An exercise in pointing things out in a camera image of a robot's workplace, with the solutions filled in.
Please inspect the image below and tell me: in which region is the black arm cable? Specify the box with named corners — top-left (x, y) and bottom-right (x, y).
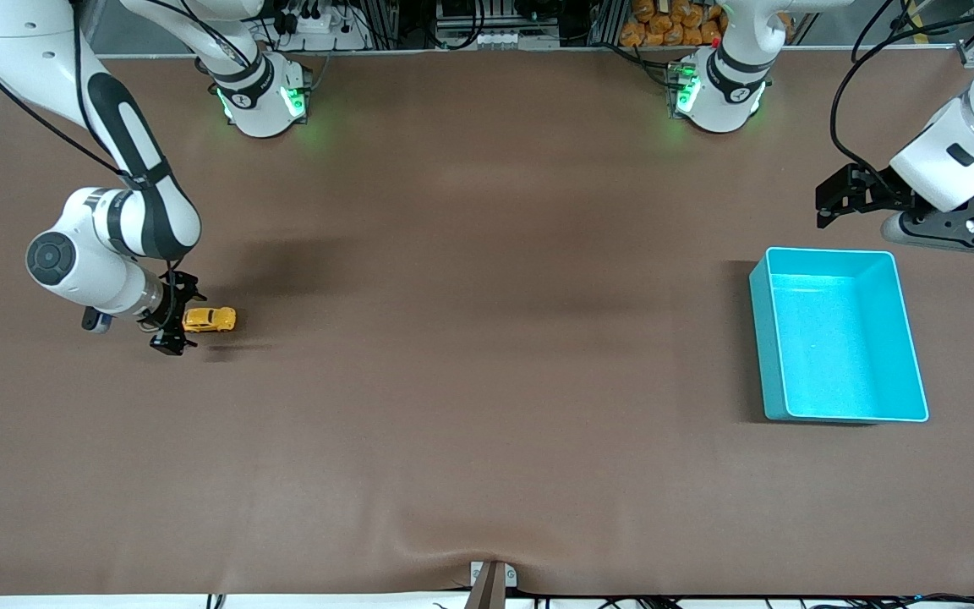
top-left (830, 0), bottom-right (974, 200)
top-left (0, 0), bottom-right (179, 280)

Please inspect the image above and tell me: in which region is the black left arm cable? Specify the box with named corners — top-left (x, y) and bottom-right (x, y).
top-left (830, 0), bottom-right (974, 200)

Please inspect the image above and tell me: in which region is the orange snack bags pile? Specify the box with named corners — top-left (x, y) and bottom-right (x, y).
top-left (620, 0), bottom-right (729, 47)

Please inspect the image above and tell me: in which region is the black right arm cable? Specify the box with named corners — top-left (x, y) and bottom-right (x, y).
top-left (0, 0), bottom-right (179, 280)

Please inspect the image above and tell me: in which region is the yellow toy beetle car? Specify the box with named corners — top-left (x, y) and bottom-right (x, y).
top-left (182, 306), bottom-right (238, 333)

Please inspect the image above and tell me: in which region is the teal plastic bin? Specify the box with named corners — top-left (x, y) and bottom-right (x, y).
top-left (748, 246), bottom-right (930, 424)

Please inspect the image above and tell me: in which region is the white power strip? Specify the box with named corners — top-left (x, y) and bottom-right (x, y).
top-left (280, 0), bottom-right (369, 52)

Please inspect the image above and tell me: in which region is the grey table edge bracket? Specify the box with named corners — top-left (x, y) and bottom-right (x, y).
top-left (466, 560), bottom-right (518, 609)

